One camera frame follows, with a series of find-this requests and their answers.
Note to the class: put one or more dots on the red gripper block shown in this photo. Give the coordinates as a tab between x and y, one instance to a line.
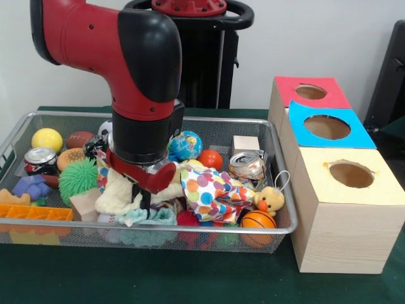
152	177

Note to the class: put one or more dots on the white knitted cloth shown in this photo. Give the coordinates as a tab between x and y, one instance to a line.
117	196

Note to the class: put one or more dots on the mint green knitted cloth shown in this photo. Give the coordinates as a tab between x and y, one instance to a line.
149	217

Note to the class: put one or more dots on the polka dot cloth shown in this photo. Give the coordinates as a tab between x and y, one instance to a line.
215	193

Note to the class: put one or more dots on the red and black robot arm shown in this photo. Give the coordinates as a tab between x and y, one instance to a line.
126	63

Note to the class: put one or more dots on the wooden box with three holes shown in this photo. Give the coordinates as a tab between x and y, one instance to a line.
342	221

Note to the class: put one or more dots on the plain wooden cube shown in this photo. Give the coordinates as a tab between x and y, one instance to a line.
85	204

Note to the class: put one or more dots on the green spiky ball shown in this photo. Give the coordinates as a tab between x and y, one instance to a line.
77	182

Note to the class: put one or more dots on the small globe print ball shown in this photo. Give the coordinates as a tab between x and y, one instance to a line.
186	145

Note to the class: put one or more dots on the small red ball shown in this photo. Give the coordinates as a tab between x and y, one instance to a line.
210	159

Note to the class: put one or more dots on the red and silver can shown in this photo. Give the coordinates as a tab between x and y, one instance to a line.
40	159

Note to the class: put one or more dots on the smooth yellow ball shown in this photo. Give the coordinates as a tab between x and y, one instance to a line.
47	139

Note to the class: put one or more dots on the orange toy building block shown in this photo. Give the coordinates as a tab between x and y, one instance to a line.
31	213

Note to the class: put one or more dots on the crushed silver can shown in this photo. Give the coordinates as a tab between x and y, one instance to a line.
247	168

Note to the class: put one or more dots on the small orange basketball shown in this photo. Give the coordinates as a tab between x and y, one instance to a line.
257	221

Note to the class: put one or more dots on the small yellow duck toy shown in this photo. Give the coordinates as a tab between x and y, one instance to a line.
269	201

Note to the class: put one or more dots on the green cloth side table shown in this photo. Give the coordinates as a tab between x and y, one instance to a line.
395	130

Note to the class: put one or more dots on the black upright panel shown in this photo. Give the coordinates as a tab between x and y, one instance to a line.
392	82

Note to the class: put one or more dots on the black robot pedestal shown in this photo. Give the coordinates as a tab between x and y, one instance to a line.
215	63

